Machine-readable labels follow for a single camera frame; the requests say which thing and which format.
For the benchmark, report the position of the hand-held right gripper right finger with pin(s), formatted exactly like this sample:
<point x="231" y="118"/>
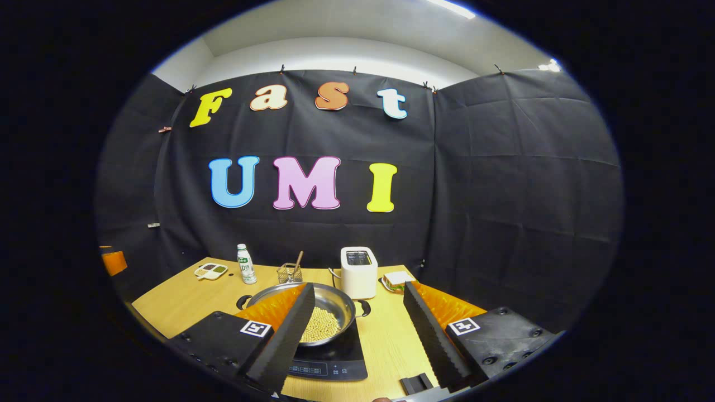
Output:
<point x="433" y="335"/>

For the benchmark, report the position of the pile of soybeans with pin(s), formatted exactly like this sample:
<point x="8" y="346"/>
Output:
<point x="321" y="326"/>

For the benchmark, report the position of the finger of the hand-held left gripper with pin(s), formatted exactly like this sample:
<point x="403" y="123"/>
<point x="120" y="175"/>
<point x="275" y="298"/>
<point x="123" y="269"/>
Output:
<point x="114" y="262"/>

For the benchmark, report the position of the white drink bottle green label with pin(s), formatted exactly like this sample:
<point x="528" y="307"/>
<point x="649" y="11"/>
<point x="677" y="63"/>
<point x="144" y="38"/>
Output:
<point x="247" y="268"/>

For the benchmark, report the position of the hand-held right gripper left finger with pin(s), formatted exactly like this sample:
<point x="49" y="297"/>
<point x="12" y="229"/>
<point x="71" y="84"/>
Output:
<point x="290" y="335"/>

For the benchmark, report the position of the white divided bean dish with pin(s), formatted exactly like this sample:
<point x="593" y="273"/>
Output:
<point x="211" y="271"/>

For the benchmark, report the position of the black bracket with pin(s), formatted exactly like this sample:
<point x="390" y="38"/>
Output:
<point x="416" y="384"/>

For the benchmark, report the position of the black backdrop cloth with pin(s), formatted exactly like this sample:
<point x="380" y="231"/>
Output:
<point x="503" y="195"/>

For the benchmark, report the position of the white toaster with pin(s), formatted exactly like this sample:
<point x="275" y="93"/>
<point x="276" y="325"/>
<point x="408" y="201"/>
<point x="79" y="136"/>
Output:
<point x="360" y="279"/>

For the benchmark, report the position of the black induction cooktop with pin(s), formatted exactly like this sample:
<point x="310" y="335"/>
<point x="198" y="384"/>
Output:
<point x="335" y="360"/>

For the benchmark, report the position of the stainless steel pot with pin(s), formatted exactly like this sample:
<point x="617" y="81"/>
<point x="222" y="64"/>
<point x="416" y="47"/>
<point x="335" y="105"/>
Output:
<point x="335" y="298"/>

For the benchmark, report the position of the sandwich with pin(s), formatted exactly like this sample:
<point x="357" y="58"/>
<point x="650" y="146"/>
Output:
<point x="397" y="280"/>

